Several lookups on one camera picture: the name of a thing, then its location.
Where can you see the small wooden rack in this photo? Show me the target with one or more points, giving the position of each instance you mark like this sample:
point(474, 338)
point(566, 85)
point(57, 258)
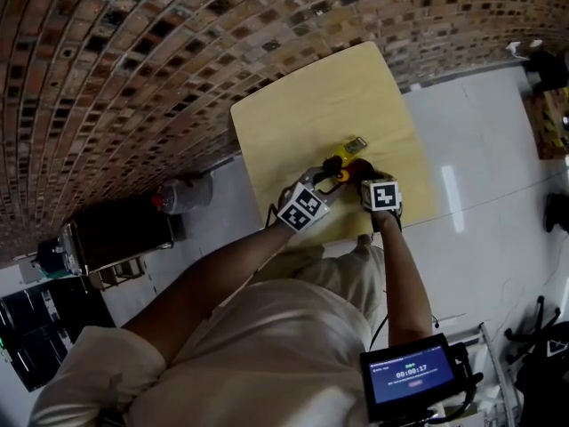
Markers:
point(116, 273)

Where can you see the white metal rack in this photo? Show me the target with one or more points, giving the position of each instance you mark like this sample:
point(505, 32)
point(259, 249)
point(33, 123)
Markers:
point(493, 372)

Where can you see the person's beige clothing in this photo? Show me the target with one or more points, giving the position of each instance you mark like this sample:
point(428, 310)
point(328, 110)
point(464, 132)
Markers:
point(266, 349)

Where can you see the dark brown cloth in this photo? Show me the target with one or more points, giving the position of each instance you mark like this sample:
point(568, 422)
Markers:
point(364, 169)

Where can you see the person's right forearm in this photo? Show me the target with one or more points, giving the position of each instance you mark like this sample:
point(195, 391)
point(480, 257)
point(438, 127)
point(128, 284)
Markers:
point(404, 283)

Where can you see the black metal cart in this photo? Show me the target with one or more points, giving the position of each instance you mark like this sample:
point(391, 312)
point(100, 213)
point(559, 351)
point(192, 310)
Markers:
point(120, 234)

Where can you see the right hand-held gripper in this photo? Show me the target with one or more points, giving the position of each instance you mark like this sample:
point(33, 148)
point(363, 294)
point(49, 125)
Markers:
point(382, 194)

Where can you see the person's white shoe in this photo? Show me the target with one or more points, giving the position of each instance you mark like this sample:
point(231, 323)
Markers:
point(365, 240)

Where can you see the person's left forearm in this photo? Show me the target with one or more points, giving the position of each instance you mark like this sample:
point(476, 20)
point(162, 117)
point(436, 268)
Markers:
point(213, 283)

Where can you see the white power plug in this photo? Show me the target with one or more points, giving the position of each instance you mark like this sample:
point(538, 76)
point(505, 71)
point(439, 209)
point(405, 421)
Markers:
point(524, 49)

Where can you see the black bag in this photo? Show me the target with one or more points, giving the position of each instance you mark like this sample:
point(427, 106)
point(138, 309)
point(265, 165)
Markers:
point(546, 71)

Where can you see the black tablet with blue screen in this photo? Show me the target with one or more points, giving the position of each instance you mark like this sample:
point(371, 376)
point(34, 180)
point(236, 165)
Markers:
point(413, 374)

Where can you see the black office chair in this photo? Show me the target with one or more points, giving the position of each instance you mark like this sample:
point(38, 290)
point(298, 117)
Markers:
point(540, 354)
point(558, 211)

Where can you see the yellow bottle with dark cap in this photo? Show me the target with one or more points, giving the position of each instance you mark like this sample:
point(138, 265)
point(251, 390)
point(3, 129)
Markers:
point(344, 151)

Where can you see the cardboard box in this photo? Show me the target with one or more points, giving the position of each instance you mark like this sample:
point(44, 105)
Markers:
point(549, 127)

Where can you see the black computer case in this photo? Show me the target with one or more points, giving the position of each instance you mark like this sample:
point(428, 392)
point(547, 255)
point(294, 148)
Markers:
point(53, 327)

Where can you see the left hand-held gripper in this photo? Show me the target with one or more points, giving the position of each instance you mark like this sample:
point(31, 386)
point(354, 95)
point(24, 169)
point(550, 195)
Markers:
point(302, 207)

